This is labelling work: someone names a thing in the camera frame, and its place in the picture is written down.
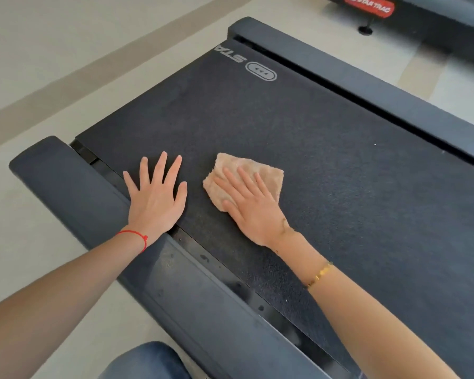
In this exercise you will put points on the beige cleaning cloth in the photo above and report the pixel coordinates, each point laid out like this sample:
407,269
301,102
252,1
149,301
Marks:
272,173

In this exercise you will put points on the gold bangle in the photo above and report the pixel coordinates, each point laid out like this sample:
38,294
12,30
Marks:
320,274

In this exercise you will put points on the person's right hand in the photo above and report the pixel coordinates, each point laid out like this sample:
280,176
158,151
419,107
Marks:
256,217

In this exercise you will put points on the person's left forearm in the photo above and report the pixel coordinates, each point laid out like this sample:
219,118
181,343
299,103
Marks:
51,303

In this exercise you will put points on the person's left hand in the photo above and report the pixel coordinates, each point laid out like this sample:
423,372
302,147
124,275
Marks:
156,205

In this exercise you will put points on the person's blue jeans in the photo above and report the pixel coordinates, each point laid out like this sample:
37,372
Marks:
146,363

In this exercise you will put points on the person's right forearm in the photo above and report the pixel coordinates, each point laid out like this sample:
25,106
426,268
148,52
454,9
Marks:
371,319

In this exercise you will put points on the black treadmill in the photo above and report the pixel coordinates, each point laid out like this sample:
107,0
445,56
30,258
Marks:
339,173
438,23

